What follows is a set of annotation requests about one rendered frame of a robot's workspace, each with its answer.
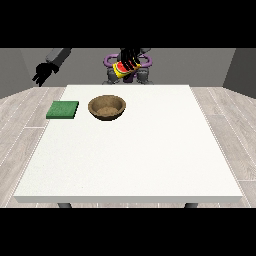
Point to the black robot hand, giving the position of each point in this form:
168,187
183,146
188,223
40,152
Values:
46,70
128,56

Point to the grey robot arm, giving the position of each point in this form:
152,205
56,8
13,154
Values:
58,55

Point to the green square pad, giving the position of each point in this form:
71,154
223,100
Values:
62,109

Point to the brown wooden bowl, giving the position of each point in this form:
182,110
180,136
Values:
107,108

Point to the dark table leg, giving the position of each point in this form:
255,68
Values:
191,205
64,205

